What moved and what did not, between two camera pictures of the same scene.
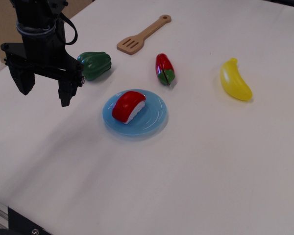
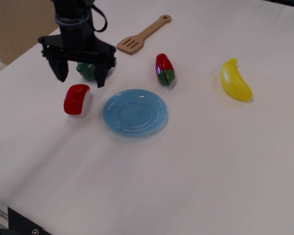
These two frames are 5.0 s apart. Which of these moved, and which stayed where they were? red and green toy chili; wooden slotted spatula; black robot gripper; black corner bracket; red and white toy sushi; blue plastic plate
Moved: black robot gripper; red and white toy sushi
Stayed: wooden slotted spatula; red and green toy chili; blue plastic plate; black corner bracket
